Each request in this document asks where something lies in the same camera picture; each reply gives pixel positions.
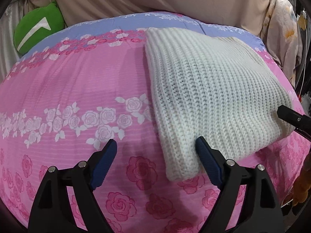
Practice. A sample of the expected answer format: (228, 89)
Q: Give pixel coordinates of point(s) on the orange plush toy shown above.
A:
(302, 186)

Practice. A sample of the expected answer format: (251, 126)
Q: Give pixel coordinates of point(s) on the white knit sweater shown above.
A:
(218, 88)

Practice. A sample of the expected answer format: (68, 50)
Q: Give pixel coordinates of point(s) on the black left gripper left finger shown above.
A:
(51, 210)

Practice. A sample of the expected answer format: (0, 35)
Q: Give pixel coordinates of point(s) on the floral pink purple bedspread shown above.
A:
(85, 85)

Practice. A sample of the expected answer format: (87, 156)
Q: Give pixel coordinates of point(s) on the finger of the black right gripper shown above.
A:
(301, 123)

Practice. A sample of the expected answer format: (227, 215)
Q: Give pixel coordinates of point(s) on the floral cream garment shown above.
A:
(282, 38)

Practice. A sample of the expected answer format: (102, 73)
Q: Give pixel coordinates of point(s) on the white satin curtain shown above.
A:
(9, 20)

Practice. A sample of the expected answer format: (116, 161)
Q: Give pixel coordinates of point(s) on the green plush pillow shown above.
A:
(36, 25)

